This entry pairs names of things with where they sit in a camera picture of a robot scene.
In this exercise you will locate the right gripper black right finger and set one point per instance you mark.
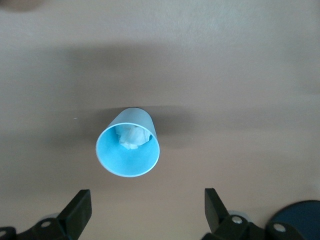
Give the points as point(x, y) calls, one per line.
point(215, 212)

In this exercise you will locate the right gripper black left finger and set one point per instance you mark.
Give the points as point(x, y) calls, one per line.
point(75, 212)

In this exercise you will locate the blue cup containing white tissue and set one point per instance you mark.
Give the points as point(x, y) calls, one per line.
point(125, 160)

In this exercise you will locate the white tissue wad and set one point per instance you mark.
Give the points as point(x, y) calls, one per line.
point(132, 137)

